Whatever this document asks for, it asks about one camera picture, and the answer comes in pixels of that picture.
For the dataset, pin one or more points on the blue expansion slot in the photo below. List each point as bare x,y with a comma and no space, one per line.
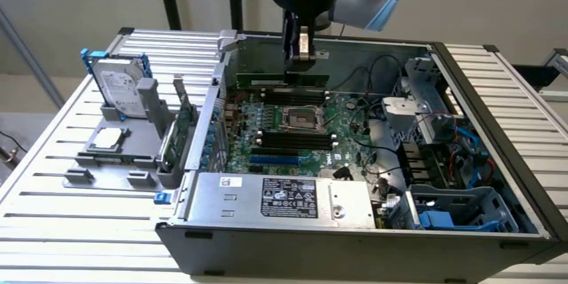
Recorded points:
273,159

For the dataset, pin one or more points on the blue disk caddy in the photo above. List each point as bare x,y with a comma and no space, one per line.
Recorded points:
88,59

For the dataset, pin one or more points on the black RAM slot bank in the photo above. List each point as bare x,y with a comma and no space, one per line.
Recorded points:
295,139
295,96

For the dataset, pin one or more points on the green RAM stick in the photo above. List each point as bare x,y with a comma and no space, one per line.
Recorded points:
261,80

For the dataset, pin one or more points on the green motherboard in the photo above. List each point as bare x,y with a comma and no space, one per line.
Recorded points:
301,121

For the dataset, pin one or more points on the open black PC case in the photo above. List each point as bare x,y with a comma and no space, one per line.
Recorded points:
355,244

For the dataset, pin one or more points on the green graphics card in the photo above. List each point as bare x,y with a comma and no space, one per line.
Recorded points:
177,131

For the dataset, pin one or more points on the grey metal drive cage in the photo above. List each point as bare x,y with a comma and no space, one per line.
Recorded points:
425,97

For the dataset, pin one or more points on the CPU socket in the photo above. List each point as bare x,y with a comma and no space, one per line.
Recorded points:
303,118

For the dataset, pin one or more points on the grey parts rack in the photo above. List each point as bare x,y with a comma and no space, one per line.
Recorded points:
148,111

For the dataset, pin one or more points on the silver hard disk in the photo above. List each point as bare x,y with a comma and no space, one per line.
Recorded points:
121,89

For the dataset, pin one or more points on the silver power supply unit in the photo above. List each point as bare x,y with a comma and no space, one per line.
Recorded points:
275,201

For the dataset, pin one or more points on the silver CPU chip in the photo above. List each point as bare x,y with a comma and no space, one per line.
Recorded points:
108,137

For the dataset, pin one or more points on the aluminium frame profile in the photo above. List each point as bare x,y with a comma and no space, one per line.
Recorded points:
555,64

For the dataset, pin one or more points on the blue plastic clip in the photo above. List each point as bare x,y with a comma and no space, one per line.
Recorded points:
161,197

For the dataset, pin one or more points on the blue-grey disk bay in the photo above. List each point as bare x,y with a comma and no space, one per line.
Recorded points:
461,207

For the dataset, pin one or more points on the slanted metal frame leg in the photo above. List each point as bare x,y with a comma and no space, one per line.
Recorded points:
27,54

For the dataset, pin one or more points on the short black expansion slot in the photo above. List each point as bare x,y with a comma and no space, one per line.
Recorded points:
255,169

